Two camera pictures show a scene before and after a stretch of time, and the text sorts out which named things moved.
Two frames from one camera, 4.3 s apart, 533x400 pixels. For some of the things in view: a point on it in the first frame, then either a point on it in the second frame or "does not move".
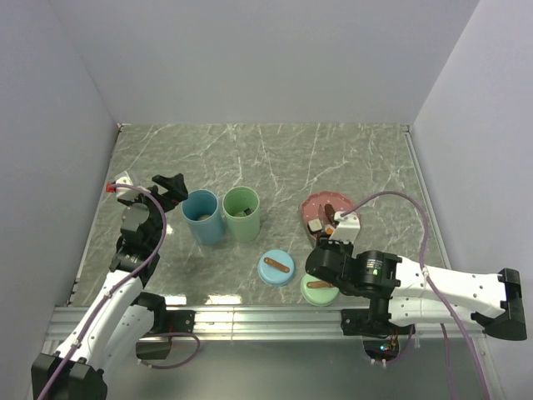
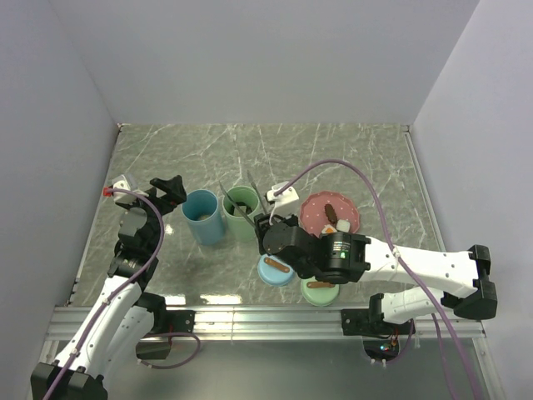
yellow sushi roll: x=315 y=225 → x=237 y=212
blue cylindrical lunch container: x=202 y=211 does not move
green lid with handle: x=316 y=292 does not move
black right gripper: x=331 y=244 → x=263 y=221
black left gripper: x=176 y=192 does not move
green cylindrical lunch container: x=241 y=207 does not move
